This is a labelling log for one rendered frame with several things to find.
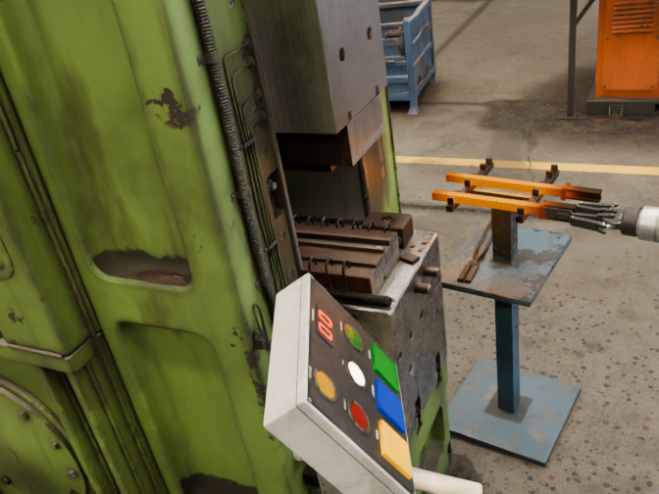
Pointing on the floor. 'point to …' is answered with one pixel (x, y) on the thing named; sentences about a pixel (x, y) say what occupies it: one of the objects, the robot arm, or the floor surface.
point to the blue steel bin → (408, 49)
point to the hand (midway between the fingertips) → (559, 211)
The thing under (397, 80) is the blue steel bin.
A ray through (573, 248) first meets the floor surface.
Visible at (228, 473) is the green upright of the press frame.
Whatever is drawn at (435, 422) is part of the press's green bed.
